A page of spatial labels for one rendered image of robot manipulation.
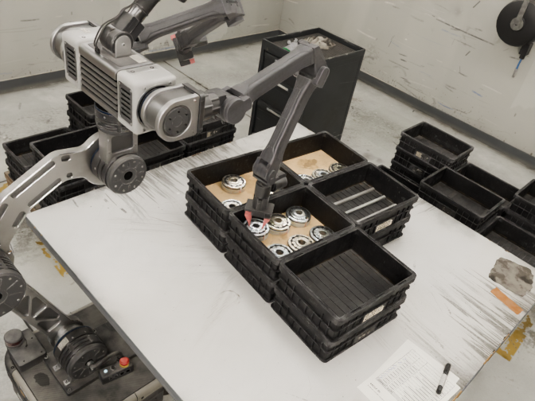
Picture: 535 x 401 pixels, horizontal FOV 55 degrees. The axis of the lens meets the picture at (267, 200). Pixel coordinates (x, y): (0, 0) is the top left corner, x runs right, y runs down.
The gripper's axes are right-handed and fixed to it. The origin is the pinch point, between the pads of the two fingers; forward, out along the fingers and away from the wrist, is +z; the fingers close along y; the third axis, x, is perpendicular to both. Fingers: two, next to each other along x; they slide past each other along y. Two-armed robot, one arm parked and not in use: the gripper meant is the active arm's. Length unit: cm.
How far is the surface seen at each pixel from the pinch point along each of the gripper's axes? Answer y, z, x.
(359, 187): -41, 6, -49
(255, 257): -2.3, 4.9, 12.3
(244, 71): 57, 88, -343
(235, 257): 5.4, 13.0, 5.9
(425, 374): -67, 19, 36
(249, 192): 6.7, 5.9, -27.8
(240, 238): 4.8, 3.3, 5.6
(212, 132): 42, 37, -124
